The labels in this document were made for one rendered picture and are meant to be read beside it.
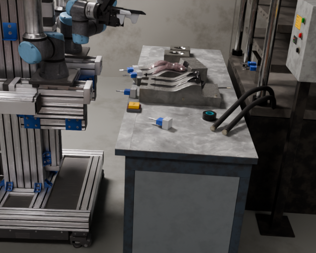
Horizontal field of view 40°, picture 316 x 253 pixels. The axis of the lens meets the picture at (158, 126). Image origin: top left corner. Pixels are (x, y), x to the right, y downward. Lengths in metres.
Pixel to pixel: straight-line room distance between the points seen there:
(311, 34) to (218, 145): 0.75
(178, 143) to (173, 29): 3.36
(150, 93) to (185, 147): 0.60
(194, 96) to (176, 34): 2.84
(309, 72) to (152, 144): 0.93
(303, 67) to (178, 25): 3.16
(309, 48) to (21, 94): 1.52
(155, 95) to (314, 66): 0.93
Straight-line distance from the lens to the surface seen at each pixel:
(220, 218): 2.37
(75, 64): 2.83
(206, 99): 2.68
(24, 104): 2.31
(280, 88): 3.23
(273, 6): 2.71
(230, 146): 2.24
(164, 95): 2.67
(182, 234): 2.42
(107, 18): 1.95
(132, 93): 2.75
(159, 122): 2.35
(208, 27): 5.48
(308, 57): 2.45
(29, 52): 2.21
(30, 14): 2.19
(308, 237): 3.10
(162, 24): 5.43
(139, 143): 2.18
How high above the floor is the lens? 1.80
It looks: 25 degrees down
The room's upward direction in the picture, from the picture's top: 3 degrees clockwise
